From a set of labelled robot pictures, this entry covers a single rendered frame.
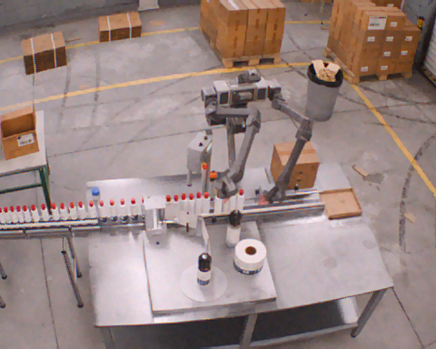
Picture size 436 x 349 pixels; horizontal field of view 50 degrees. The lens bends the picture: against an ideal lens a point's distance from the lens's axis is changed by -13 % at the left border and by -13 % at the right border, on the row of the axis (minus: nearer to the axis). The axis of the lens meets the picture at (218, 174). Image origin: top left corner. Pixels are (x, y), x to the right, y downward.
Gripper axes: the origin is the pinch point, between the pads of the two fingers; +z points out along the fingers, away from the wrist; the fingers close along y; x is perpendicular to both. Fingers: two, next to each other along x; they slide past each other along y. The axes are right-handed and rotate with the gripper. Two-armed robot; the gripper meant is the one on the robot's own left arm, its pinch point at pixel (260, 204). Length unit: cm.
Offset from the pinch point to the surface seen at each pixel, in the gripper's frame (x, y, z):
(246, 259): -24, 54, 7
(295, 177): 21.7, -18.0, -23.4
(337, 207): 55, 4, -32
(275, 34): 119, -336, -34
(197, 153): -69, -1, -11
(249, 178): 7.7, -35.9, 7.1
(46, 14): -121, -522, 197
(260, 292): -9, 72, 14
